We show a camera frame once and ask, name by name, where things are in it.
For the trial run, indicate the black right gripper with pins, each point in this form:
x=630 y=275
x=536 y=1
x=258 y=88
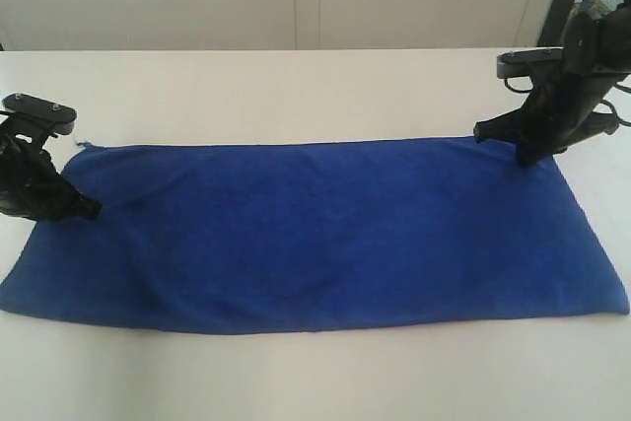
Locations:
x=560 y=112

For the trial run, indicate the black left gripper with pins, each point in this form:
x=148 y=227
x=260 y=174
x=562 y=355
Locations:
x=31 y=186

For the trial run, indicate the blue terry towel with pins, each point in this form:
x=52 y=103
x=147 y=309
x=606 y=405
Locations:
x=331 y=236

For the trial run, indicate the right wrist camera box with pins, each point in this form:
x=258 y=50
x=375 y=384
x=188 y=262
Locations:
x=533 y=63

